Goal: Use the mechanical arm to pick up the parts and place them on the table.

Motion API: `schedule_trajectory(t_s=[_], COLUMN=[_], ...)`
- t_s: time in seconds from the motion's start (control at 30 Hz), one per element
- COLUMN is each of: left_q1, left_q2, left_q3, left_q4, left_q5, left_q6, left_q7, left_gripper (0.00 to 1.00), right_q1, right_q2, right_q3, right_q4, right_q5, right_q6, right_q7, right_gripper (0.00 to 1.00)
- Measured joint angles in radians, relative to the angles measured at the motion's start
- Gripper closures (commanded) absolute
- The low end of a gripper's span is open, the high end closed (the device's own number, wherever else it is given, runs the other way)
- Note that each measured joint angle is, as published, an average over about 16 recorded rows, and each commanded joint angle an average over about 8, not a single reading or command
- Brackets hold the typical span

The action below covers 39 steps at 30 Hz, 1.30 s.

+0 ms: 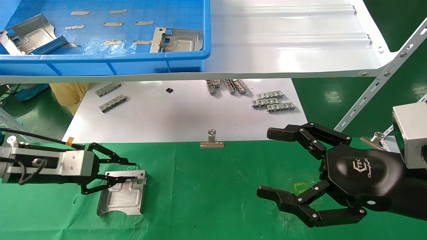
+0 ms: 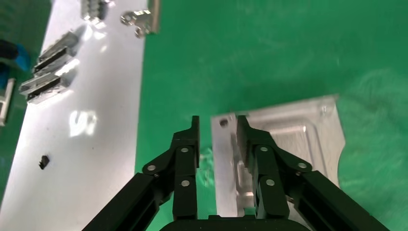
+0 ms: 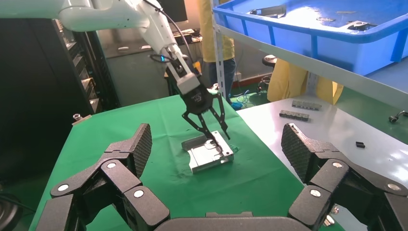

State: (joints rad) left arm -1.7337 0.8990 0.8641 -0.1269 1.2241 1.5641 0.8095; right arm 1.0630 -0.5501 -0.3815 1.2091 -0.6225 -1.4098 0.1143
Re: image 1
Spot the curved sheet metal part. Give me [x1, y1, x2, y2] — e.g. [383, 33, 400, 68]
[97, 170, 147, 215]

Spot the bent sheet metal part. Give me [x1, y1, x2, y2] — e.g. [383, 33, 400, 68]
[0, 14, 69, 55]

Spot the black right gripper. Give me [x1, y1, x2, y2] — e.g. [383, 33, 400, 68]
[257, 122, 406, 228]

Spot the blue shoe cover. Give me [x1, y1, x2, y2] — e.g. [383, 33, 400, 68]
[15, 83, 50, 101]

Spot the white ribbed shelf panel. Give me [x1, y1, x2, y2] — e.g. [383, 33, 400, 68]
[0, 0, 399, 84]

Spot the white board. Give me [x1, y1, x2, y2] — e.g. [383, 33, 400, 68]
[61, 79, 308, 144]

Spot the black cable with yellow tag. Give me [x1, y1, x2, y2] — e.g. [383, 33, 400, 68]
[0, 128, 85, 149]

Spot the flat stamped sheet metal part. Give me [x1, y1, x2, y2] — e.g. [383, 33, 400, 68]
[150, 27, 204, 53]

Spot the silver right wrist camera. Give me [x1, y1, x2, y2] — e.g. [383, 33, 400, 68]
[392, 103, 427, 169]

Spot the yellow plastic bag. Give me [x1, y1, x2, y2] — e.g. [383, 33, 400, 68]
[49, 83, 91, 116]

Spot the grey metal frame bar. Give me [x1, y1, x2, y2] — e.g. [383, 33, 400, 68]
[0, 107, 26, 134]

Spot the blue plastic bin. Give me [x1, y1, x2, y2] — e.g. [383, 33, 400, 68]
[0, 0, 211, 76]

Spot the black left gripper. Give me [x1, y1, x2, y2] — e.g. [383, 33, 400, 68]
[20, 143, 136, 195]

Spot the green cloth mat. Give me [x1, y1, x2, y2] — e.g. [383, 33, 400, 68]
[0, 140, 427, 240]

